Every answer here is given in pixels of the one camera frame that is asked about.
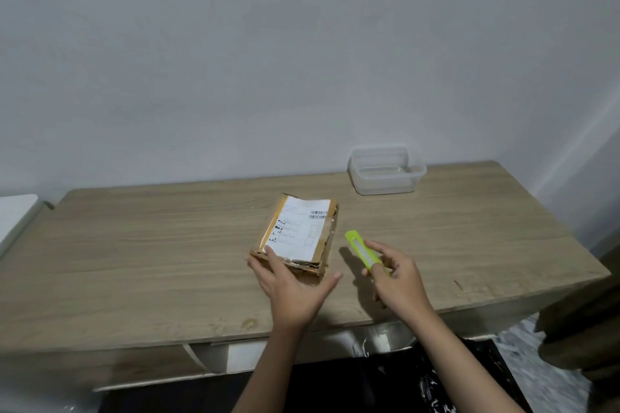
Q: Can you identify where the person's right hand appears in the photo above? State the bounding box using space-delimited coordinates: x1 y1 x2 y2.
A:
361 239 435 321

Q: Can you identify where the person's left hand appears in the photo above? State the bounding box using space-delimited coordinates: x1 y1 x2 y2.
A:
246 246 344 332

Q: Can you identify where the green utility knife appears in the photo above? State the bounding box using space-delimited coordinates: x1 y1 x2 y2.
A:
344 230 392 279

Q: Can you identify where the cardboard parcel with white label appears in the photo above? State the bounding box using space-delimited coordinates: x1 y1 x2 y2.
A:
249 193 340 286

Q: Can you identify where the person's left forearm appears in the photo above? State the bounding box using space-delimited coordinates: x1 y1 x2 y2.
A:
232 323 313 413

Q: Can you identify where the person's right forearm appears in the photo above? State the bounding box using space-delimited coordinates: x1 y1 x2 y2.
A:
401 307 526 413

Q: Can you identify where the clear plastic container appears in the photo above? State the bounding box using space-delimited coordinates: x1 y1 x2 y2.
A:
347 146 428 196

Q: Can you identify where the black plastic bag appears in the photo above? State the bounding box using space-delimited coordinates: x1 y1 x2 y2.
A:
97 336 533 413

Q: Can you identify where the white furniture piece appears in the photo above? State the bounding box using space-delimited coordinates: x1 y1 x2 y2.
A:
0 194 54 259

